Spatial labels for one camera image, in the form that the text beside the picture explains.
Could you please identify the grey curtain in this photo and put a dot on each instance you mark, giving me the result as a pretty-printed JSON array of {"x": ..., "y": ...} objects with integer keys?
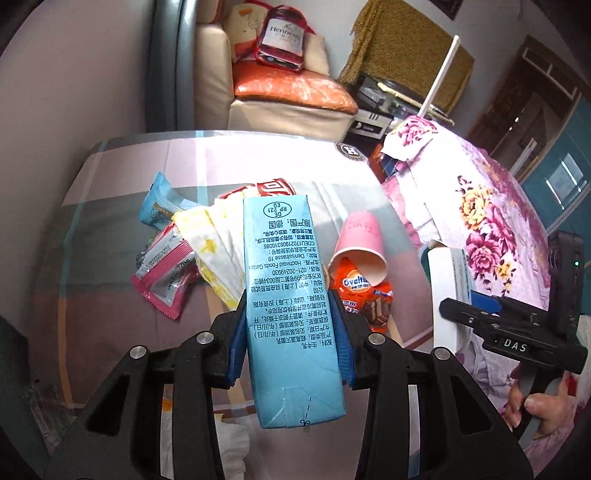
[{"x": 168, "y": 69}]

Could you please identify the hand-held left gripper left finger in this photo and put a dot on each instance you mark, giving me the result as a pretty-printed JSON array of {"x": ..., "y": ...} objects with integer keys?
[{"x": 236, "y": 341}]

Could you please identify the cream armchair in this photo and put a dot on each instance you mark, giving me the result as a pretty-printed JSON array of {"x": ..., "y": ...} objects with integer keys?
[{"x": 212, "y": 69}]

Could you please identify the yellow and white wrapper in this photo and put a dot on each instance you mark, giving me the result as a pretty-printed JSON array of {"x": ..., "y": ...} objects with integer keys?
[{"x": 207, "y": 240}]

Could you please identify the white pole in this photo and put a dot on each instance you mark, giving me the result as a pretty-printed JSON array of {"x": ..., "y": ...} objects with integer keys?
[{"x": 438, "y": 76}]

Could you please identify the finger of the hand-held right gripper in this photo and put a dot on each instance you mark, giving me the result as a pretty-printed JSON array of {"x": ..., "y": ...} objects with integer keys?
[
  {"x": 475, "y": 321},
  {"x": 487, "y": 301}
]

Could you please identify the floral blanket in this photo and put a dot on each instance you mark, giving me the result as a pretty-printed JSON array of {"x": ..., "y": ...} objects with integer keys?
[{"x": 485, "y": 194}]

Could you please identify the red and white wrapper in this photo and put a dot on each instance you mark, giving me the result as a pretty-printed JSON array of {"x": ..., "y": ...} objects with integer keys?
[{"x": 272, "y": 187}]

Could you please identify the light blue milk carton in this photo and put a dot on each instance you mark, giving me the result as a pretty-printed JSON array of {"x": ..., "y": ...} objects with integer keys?
[{"x": 286, "y": 300}]

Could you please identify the white cardboard box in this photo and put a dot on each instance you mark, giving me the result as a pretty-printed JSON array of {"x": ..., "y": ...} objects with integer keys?
[{"x": 445, "y": 286}]

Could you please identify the plaid bed sheet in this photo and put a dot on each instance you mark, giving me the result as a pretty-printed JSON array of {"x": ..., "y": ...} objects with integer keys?
[{"x": 115, "y": 184}]

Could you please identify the leopard print cloth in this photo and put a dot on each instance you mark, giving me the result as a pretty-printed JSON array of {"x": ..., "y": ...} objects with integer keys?
[{"x": 397, "y": 37}]

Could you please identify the pink paper cup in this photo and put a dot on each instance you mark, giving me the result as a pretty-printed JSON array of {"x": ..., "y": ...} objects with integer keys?
[{"x": 364, "y": 235}]

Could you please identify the stereo equipment stack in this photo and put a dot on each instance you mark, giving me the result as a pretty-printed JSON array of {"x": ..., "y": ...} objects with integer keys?
[{"x": 374, "y": 113}]

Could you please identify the person's right hand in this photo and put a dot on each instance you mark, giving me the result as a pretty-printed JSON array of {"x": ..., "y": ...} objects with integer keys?
[{"x": 554, "y": 408}]

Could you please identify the cream plush pillow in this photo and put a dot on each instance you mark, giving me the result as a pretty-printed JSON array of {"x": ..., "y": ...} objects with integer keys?
[{"x": 240, "y": 27}]

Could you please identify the orange snack packet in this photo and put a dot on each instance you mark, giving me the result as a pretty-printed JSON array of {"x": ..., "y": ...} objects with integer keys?
[{"x": 364, "y": 304}]

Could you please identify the pink striped wrapper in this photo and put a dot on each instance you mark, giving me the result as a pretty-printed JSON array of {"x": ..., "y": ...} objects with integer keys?
[{"x": 161, "y": 272}]

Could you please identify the orange seat cushion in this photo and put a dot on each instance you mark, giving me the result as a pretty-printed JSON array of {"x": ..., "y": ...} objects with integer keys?
[{"x": 286, "y": 90}]

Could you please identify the white tissue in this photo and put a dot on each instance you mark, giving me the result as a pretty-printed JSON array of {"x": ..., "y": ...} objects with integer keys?
[{"x": 233, "y": 438}]

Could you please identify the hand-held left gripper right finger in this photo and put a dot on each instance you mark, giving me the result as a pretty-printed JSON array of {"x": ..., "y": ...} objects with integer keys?
[{"x": 344, "y": 341}]

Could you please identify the dark wooden door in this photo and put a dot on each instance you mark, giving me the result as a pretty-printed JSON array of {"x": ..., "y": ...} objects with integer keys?
[{"x": 521, "y": 92}]

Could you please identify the light blue wrapper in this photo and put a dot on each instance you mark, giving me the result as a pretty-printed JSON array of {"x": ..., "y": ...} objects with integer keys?
[{"x": 159, "y": 201}]

